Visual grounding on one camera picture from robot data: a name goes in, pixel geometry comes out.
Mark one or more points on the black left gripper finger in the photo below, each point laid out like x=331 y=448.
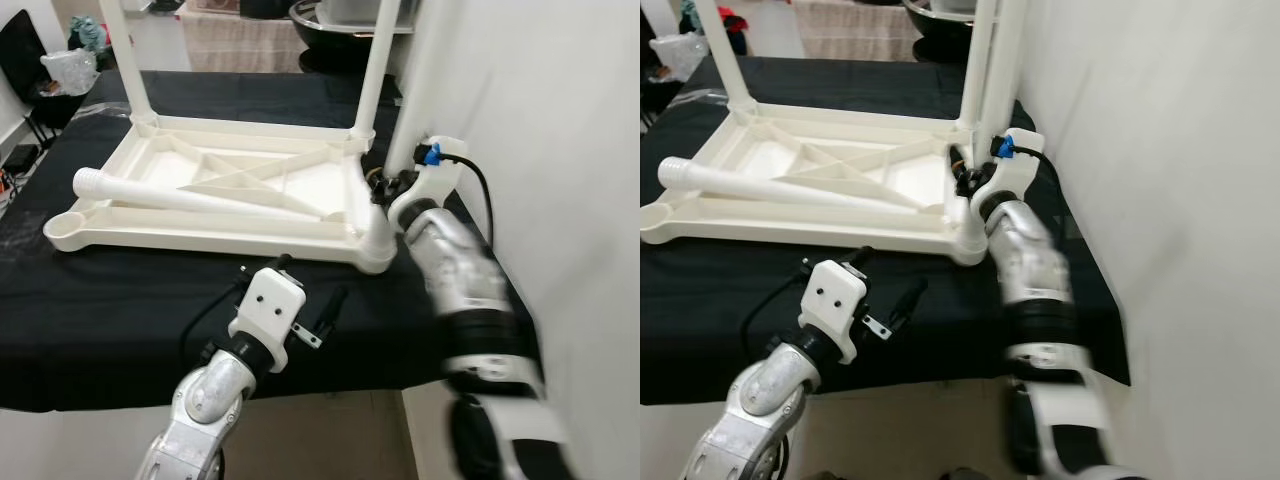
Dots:
x=860 y=256
x=280 y=264
x=335 y=310
x=909 y=302

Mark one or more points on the white plastic table top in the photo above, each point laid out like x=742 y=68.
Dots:
x=200 y=240
x=790 y=235

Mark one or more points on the white plastic table leg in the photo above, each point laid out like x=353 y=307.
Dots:
x=722 y=50
x=378 y=70
x=780 y=188
x=190 y=198
x=1008 y=70
x=975 y=60
x=128 y=60
x=415 y=90

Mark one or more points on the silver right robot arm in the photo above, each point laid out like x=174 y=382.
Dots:
x=470 y=300
x=1040 y=290

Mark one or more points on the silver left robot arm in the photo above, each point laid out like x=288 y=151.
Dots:
x=765 y=405
x=205 y=410

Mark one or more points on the black tablecloth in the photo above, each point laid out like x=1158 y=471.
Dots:
x=720 y=320
x=100 y=330

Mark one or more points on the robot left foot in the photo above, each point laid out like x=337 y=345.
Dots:
x=828 y=474

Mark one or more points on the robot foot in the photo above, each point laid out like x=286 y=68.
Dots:
x=828 y=474
x=965 y=473

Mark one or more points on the large black bowl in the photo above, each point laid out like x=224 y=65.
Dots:
x=935 y=30
x=330 y=35

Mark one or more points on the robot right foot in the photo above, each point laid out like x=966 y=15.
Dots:
x=965 y=473

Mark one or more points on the beige cloth-covered bench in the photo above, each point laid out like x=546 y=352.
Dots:
x=855 y=30
x=240 y=40

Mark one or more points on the black floor chair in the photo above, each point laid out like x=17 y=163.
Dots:
x=652 y=95
x=25 y=60

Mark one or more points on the red cloth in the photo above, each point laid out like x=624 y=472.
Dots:
x=730 y=17

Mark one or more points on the teal cloth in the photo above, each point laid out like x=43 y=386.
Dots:
x=88 y=32
x=690 y=14

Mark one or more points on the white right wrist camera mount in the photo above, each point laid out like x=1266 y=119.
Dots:
x=1010 y=175
x=430 y=185

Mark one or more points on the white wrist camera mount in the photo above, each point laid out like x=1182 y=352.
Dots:
x=832 y=305
x=265 y=315
x=1010 y=175
x=430 y=185

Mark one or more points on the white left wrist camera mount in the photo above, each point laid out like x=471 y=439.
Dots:
x=832 y=305
x=265 y=315

